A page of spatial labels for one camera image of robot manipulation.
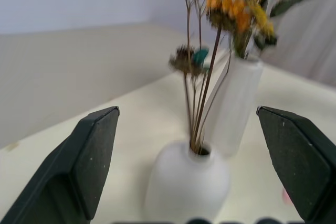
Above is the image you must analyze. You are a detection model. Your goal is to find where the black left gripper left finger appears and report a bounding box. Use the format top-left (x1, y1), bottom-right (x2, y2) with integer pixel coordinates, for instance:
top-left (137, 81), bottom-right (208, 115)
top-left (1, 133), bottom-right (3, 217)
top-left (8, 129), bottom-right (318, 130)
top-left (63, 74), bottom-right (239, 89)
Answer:
top-left (0, 106), bottom-right (120, 224)

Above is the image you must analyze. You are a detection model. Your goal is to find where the tall white ceramic vase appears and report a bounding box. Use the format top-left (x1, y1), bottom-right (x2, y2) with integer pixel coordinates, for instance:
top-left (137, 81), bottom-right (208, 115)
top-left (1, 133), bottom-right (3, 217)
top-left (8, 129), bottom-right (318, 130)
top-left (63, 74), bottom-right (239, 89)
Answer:
top-left (208, 54), bottom-right (264, 157)

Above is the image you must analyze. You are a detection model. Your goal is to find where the round white ceramic vase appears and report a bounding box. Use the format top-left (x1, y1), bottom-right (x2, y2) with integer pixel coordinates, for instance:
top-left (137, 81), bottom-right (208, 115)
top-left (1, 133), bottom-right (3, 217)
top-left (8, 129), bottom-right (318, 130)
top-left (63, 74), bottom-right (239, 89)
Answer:
top-left (143, 140), bottom-right (232, 224)

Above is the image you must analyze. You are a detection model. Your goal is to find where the yellow dried flower bouquet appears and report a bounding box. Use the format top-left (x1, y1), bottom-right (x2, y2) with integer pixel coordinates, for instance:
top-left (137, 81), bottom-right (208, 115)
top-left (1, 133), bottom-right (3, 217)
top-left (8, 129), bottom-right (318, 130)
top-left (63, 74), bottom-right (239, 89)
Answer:
top-left (169, 0), bottom-right (232, 154)

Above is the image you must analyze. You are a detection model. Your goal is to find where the orange yellow flower bouquet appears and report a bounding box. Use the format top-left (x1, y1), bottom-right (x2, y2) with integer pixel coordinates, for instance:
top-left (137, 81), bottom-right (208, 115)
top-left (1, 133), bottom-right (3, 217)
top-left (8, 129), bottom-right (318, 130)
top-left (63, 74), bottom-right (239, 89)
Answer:
top-left (206, 0), bottom-right (318, 59)

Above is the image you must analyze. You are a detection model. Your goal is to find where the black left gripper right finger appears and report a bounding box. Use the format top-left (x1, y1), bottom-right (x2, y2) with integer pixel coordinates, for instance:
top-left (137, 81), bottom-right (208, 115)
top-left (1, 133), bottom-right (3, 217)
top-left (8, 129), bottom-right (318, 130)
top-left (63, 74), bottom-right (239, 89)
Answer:
top-left (256, 105), bottom-right (336, 224)

